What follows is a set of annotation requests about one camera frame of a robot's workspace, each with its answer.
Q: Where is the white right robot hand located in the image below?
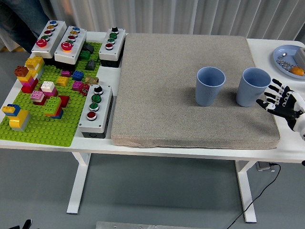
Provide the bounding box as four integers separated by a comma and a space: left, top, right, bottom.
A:
256, 78, 305, 138

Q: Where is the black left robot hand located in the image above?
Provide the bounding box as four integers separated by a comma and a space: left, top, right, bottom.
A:
7, 219, 33, 229

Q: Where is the blue ribbed plastic cup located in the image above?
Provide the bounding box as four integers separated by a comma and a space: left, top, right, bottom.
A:
235, 67, 272, 107
195, 66, 226, 107

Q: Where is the small orange fruit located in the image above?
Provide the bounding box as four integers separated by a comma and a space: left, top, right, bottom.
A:
290, 66, 305, 76

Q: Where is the grey metal block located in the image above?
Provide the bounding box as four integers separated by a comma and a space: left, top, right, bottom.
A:
293, 47, 305, 68

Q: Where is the light blue plate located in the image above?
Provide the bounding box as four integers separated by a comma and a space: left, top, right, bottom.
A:
273, 44, 305, 80

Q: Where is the grey power adapter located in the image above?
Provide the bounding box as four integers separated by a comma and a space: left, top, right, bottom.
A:
256, 162, 276, 172

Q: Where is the white table leg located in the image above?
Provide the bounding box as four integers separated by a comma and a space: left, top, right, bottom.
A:
234, 160, 257, 224
66, 152, 92, 214

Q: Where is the green brick baseplate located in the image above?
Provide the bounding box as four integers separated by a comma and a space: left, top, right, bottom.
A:
0, 42, 103, 147

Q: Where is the yellow blue grey brick stack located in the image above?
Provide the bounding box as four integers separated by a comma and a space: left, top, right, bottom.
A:
1, 104, 31, 132

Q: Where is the green orange blue brick stack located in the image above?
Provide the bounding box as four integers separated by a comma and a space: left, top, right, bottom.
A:
43, 96, 64, 119

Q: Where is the pink red brick stack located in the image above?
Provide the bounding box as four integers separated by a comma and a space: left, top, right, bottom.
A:
30, 90, 48, 106

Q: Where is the red toy brick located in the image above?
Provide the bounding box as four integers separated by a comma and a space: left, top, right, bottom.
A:
58, 95, 70, 108

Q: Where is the grey-brown mat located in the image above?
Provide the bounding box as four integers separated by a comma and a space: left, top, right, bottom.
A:
111, 32, 281, 150

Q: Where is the white pink brick stack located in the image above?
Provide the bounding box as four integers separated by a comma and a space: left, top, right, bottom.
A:
40, 81, 59, 98

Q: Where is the four-button control box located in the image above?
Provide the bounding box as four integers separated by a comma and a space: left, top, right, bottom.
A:
98, 27, 126, 68
78, 84, 113, 139

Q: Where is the yellow toy brick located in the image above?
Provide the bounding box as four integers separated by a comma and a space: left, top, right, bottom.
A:
56, 76, 69, 87

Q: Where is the brown yellow red brick stack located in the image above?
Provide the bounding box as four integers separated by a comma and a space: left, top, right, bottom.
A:
14, 66, 39, 94

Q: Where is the white curtain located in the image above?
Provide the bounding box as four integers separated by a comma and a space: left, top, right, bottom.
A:
0, 0, 305, 52

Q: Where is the blue toy brick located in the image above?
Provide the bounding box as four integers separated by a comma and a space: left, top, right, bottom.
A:
71, 70, 84, 81

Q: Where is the yellow white brick stack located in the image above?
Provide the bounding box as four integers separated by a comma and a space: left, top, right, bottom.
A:
24, 56, 46, 81

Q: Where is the five-button control box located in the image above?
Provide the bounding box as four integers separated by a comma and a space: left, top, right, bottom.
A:
30, 20, 67, 59
54, 25, 87, 65

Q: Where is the person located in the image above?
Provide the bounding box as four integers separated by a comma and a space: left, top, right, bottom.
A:
0, 0, 73, 54

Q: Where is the black floor cable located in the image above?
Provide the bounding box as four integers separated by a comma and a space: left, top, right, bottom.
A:
226, 163, 281, 229

